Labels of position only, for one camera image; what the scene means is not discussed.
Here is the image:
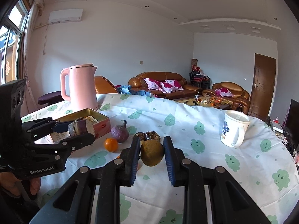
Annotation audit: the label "sugarcane piece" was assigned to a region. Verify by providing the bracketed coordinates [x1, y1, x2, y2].
[67, 117, 96, 137]

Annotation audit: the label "person's left hand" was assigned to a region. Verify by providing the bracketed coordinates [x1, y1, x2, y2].
[0, 172, 41, 196]

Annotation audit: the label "pink metal tin box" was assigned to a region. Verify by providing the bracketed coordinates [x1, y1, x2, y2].
[34, 108, 112, 145]

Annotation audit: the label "pink electric kettle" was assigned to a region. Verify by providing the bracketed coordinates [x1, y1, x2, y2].
[60, 64, 98, 111]

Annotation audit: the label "purple round turnip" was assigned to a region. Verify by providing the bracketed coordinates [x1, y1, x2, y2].
[111, 120, 129, 143]

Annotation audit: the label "brown leather long sofa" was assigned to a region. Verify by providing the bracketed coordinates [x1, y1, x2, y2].
[128, 72, 202, 100]

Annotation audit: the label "white wall air conditioner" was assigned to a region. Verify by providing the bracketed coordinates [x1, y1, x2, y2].
[48, 9, 83, 24]

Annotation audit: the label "brown leather armchair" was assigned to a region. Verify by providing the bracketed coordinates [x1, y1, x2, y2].
[202, 81, 250, 114]

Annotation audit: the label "dark purple round stool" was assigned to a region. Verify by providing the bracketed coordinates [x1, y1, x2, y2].
[38, 91, 63, 106]

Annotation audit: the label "large orange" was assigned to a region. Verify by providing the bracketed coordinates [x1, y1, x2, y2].
[116, 155, 143, 171]

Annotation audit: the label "black television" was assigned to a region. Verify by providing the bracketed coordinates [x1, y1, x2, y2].
[284, 99, 299, 147]

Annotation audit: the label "orange wooden chair back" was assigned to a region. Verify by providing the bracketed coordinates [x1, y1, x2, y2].
[94, 76, 118, 94]

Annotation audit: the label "brown-yellow passion fruit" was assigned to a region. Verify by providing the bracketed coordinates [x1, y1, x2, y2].
[140, 140, 164, 167]

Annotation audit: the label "white mug blue print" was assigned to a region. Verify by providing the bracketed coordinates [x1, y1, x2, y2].
[221, 110, 250, 148]

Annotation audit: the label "window with frame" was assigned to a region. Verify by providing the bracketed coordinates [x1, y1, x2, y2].
[1, 0, 28, 84]

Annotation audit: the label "blue clothing pile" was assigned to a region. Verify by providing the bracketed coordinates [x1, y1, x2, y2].
[116, 85, 153, 97]

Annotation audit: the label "white cloud-print tablecloth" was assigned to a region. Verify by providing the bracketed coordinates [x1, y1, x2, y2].
[21, 93, 299, 224]

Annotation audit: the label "stacked dark chairs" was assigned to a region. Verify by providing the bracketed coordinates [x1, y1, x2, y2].
[189, 65, 211, 90]

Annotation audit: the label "small orange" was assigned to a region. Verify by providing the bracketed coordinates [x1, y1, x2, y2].
[104, 138, 118, 152]

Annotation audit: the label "wooden coffee table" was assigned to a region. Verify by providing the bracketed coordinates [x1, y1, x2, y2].
[175, 95, 233, 110]

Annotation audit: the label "brown wooden door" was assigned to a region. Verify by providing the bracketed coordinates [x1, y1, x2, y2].
[248, 54, 276, 121]

